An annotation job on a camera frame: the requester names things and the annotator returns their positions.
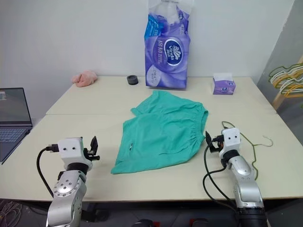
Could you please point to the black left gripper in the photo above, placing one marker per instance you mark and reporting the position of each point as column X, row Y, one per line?
column 88, row 153

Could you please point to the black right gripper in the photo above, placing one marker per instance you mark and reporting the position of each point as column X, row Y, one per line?
column 219, row 143

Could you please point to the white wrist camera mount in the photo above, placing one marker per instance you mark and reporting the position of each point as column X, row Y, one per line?
column 71, row 149
column 230, row 142

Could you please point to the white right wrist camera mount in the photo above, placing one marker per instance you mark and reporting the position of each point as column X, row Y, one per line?
column 230, row 142

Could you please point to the green shorts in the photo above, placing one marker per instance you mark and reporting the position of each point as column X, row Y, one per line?
column 161, row 134

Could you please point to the dark rounded shape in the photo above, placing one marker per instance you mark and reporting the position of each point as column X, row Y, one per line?
column 143, row 223

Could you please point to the rack of clothes hangers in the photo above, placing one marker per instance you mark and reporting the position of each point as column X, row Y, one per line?
column 291, row 89

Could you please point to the pink cloth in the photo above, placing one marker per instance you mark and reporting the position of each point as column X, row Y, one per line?
column 84, row 79

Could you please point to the grey laptop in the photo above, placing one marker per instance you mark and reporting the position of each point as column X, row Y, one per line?
column 11, row 127

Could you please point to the purple tissue box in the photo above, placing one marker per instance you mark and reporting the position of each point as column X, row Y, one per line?
column 223, row 86

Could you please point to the purple tissue multipack bag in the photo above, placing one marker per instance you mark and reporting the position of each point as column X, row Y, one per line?
column 165, row 54

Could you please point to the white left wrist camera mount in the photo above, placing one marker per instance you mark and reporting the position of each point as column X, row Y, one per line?
column 71, row 149

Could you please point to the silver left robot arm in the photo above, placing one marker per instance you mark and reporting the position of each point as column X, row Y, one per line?
column 67, row 189

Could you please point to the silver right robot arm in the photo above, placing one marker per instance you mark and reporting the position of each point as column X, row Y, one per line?
column 243, row 179

